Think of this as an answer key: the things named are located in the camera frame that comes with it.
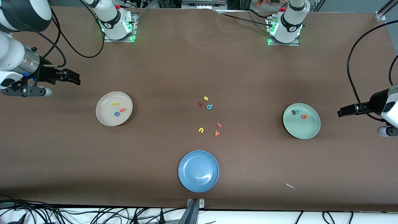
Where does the green plate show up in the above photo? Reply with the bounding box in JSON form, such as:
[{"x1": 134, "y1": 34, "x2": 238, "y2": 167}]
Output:
[{"x1": 283, "y1": 103, "x2": 321, "y2": 139}]

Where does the beige brown plate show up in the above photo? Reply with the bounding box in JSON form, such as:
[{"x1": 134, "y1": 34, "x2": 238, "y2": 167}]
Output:
[{"x1": 96, "y1": 91, "x2": 133, "y2": 127}]

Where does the brown paper table cover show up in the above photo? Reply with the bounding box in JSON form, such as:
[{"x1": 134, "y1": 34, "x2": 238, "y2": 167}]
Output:
[{"x1": 0, "y1": 6, "x2": 398, "y2": 212}]

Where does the grey equipment box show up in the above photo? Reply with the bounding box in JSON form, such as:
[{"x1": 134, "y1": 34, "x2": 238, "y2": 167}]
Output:
[{"x1": 181, "y1": 0, "x2": 227, "y2": 9}]

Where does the blue plate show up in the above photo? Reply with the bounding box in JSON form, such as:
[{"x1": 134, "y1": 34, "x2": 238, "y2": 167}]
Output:
[{"x1": 178, "y1": 150, "x2": 220, "y2": 193}]

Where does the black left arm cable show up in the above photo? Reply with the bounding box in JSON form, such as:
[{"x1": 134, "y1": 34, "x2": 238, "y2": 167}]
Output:
[{"x1": 347, "y1": 19, "x2": 398, "y2": 122}]

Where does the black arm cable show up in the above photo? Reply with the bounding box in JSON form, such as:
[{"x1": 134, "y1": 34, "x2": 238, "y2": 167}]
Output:
[
  {"x1": 31, "y1": 0, "x2": 105, "y2": 68},
  {"x1": 347, "y1": 19, "x2": 398, "y2": 122}
]

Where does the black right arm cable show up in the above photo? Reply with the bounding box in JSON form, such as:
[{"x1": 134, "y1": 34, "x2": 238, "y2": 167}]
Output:
[{"x1": 31, "y1": 0, "x2": 105, "y2": 68}]

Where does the aluminium frame profile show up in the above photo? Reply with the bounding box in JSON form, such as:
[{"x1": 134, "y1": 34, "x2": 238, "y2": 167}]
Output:
[{"x1": 375, "y1": 0, "x2": 398, "y2": 21}]

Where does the black base cable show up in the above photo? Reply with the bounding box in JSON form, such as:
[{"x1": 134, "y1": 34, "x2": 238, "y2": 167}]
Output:
[
  {"x1": 218, "y1": 12, "x2": 271, "y2": 26},
  {"x1": 245, "y1": 9, "x2": 269, "y2": 18}
]

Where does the metal camera stand bracket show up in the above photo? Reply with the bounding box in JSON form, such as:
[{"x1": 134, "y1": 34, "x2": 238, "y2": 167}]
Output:
[{"x1": 187, "y1": 198, "x2": 205, "y2": 208}]

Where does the black camera stand pole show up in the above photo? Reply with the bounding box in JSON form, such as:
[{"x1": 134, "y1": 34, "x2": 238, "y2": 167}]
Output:
[{"x1": 178, "y1": 199, "x2": 199, "y2": 224}]

